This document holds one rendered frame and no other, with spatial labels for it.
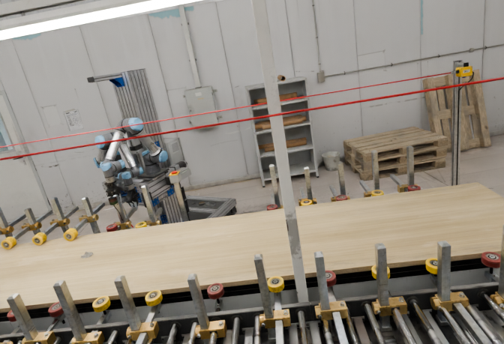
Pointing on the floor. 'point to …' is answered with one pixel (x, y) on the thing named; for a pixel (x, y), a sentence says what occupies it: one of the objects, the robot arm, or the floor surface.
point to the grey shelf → (301, 156)
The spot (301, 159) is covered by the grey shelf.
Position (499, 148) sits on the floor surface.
